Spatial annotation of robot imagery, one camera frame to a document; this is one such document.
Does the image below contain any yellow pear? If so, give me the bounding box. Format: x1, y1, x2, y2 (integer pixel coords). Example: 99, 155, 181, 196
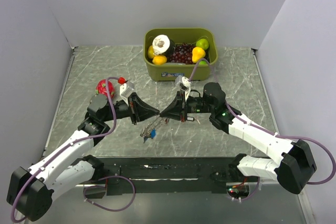
192, 47, 206, 63

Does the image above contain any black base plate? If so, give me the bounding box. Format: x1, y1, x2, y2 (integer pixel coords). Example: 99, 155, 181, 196
72, 157, 291, 196

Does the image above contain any red dragon fruit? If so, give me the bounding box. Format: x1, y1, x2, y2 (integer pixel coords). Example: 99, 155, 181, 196
96, 79, 115, 98

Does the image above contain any green lime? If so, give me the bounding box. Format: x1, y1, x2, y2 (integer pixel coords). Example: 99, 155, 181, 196
195, 38, 209, 51

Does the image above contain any aluminium rail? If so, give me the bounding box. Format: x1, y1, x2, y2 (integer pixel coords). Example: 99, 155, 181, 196
24, 163, 304, 188

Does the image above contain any black key tag with key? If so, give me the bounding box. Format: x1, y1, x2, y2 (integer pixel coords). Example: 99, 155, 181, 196
186, 116, 201, 125

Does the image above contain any orange fruit front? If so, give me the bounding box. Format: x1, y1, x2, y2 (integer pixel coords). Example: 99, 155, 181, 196
152, 55, 167, 65

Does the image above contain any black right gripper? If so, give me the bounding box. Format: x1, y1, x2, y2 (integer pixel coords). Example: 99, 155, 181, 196
160, 89, 214, 122

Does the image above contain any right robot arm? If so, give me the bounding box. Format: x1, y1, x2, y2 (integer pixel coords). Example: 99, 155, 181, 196
160, 82, 317, 194

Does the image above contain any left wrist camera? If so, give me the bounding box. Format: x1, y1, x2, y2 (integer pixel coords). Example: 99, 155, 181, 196
119, 81, 135, 105

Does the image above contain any dark red grapes bunch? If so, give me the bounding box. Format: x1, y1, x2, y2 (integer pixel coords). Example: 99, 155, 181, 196
167, 43, 194, 65

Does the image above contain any yellow lemon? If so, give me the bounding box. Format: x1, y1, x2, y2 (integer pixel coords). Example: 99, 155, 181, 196
147, 45, 156, 60

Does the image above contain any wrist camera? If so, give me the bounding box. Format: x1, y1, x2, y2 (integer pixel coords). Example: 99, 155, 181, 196
119, 81, 135, 105
175, 76, 191, 101

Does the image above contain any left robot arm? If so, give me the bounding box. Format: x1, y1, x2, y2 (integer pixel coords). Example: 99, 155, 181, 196
7, 92, 160, 223

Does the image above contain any green fruit front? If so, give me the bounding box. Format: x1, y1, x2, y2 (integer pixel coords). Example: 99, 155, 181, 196
199, 60, 208, 65

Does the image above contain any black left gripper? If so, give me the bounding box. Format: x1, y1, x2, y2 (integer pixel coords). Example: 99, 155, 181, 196
102, 92, 159, 125

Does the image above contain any olive green plastic bin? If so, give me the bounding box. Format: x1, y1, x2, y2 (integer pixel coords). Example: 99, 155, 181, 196
143, 28, 218, 81

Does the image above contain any white black tape roll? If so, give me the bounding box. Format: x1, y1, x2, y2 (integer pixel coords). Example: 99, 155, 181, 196
152, 35, 175, 56

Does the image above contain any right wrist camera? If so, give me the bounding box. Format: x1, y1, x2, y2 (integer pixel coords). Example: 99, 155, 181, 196
175, 76, 191, 101

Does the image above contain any round metal key organizer disc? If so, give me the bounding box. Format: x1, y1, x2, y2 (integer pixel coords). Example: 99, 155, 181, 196
140, 116, 170, 142

